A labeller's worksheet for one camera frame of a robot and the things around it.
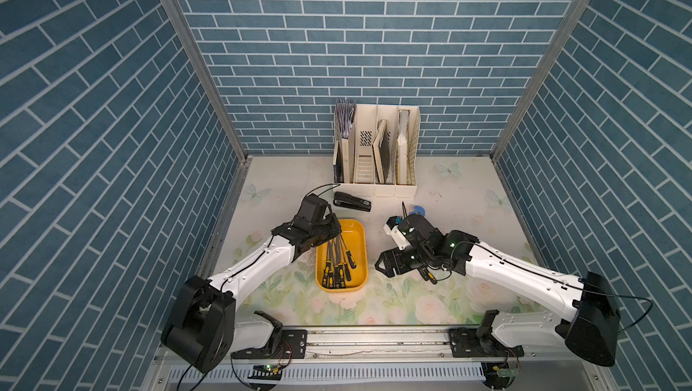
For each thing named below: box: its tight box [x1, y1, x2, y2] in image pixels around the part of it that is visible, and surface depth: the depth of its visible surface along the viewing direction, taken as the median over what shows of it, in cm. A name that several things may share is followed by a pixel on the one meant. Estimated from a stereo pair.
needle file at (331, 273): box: [327, 245, 335, 290], surface depth 87 cm
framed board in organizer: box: [372, 118, 391, 185], surface depth 104 cm
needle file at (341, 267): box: [333, 239, 346, 289], surface depth 87 cm
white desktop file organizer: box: [332, 103, 421, 205], surface depth 106 cm
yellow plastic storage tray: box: [315, 218, 369, 294], surface depth 89 cm
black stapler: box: [333, 190, 373, 213], surface depth 105 cm
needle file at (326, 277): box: [322, 241, 332, 289], surface depth 86 cm
